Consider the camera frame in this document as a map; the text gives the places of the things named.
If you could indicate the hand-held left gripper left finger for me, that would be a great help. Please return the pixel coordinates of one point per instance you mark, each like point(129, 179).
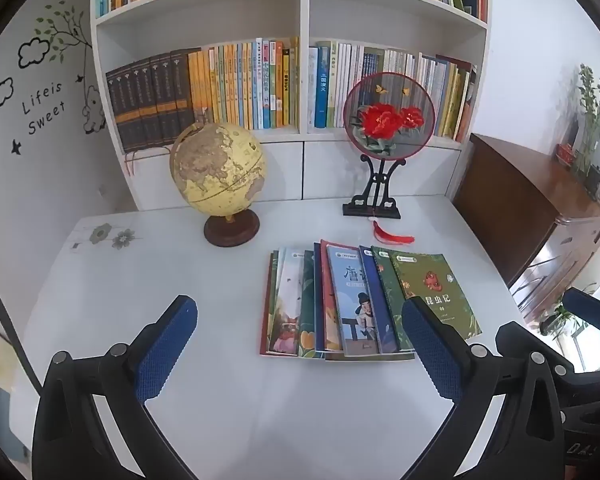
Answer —
point(167, 350)

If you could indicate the tree wall decal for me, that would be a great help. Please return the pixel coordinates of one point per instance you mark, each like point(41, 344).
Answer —
point(55, 24)

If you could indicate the olive green insect book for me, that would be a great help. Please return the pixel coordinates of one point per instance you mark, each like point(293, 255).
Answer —
point(445, 280)

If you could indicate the green plant in glass vase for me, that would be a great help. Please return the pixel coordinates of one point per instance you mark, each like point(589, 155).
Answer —
point(592, 110)

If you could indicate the animal outline wall decal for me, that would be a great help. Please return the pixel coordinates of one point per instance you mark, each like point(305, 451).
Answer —
point(94, 110)

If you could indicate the row of dark hardcover volumes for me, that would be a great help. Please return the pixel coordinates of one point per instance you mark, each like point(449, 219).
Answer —
point(150, 100)

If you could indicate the brown wooden cabinet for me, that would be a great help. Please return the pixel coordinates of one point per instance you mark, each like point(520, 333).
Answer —
point(505, 200)

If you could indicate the red tassel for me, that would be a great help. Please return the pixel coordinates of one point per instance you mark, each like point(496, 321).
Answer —
point(387, 235)

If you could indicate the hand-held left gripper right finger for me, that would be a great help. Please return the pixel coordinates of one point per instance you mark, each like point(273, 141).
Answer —
point(430, 350)

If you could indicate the antique yellow desk globe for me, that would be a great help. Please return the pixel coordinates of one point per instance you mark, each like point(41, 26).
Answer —
point(215, 165)

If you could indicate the round red flower fan ornament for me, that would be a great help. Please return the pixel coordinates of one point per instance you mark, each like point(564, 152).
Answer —
point(385, 120)

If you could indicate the pile of picture books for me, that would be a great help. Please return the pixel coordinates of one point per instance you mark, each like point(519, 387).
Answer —
point(287, 300)

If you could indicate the row of orange colourful books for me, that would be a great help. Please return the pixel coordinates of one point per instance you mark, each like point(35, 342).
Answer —
point(240, 85)

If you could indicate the row of thin mixed books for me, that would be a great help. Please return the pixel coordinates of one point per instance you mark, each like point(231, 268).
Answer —
point(330, 85)

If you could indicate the dark blue eagle book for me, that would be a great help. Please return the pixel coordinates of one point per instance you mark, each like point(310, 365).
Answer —
point(372, 290)

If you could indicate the small red ornament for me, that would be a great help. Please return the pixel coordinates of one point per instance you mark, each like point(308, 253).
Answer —
point(564, 152)

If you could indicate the cloud outline wall decal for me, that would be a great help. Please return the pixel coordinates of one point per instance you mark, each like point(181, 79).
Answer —
point(34, 52)
point(0, 92)

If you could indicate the small black bird decal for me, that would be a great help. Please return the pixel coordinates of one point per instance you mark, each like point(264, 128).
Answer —
point(16, 148)

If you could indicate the grey flower table sticker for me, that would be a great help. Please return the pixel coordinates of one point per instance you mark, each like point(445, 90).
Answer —
point(100, 233)
point(124, 238)

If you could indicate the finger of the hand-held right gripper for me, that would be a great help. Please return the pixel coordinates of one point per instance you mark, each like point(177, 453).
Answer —
point(512, 337)
point(590, 307)

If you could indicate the black lettering wall decal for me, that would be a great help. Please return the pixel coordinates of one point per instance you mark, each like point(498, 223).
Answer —
point(42, 102)

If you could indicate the green potted plant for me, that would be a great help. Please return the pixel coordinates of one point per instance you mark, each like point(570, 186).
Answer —
point(562, 315)

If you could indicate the dark green insect book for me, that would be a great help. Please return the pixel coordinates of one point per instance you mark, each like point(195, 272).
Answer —
point(387, 285)

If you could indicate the white bookshelf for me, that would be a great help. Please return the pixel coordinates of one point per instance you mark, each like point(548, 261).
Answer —
point(300, 175)

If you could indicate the red bookmark ribbon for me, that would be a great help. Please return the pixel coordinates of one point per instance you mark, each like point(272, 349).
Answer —
point(130, 160)

